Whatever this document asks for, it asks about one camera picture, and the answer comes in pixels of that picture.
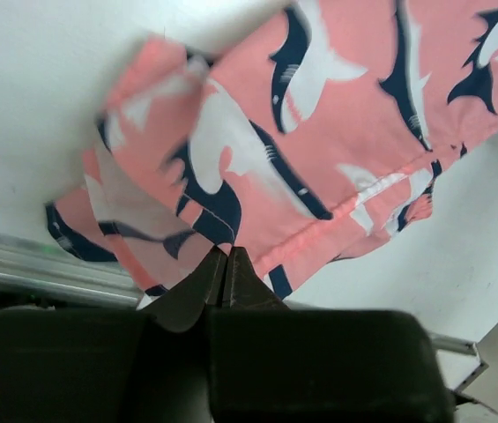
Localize pink shark print shorts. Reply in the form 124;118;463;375
45;1;498;297

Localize aluminium frame rail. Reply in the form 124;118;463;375
0;234;488;390

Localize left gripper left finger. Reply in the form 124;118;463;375
142;247;227;333

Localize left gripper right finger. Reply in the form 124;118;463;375
221;247;288;311

